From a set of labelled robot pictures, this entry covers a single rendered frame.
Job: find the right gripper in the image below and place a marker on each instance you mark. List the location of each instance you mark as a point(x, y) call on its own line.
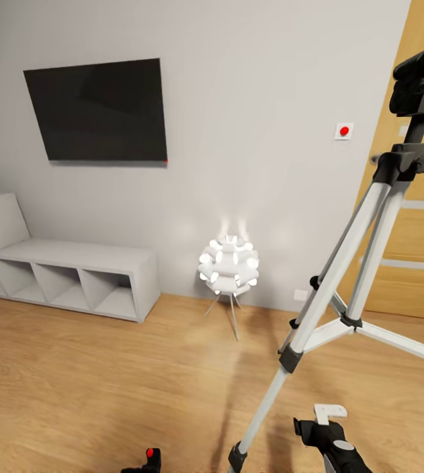
point(311, 432)

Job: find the wall mounted tv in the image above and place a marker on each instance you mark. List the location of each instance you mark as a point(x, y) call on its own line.
point(111, 111)

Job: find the camera tripod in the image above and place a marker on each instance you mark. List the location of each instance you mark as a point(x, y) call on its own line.
point(381, 202)

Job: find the electric switch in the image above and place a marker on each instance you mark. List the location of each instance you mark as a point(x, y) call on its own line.
point(343, 131)

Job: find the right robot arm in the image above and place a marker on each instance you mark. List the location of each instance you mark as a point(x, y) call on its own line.
point(340, 456)

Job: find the wall socket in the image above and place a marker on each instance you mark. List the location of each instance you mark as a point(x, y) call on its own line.
point(300, 295)

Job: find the bookcase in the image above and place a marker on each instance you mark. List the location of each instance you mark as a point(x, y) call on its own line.
point(73, 275)

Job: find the digital camera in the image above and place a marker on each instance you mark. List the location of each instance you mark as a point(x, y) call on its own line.
point(153, 465)

